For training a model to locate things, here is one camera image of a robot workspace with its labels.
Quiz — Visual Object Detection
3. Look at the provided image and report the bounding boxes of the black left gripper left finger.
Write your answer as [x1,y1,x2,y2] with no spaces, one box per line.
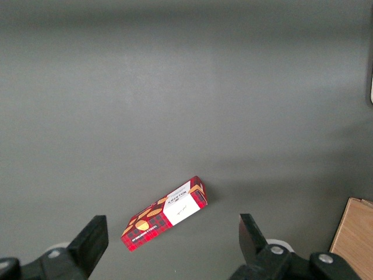
[0,215,110,280]

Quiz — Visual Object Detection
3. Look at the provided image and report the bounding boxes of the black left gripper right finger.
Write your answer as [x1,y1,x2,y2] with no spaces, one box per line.
[230,213,361,280]

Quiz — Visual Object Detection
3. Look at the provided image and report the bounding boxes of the red tartan shortbread box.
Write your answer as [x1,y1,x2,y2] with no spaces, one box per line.
[121,176,209,253]

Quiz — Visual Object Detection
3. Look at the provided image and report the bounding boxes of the wooden board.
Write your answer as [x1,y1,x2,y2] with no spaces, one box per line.
[329,197,373,280]

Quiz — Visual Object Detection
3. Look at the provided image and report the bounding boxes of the white rounded flat board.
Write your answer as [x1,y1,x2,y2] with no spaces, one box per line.
[365,69,373,110]

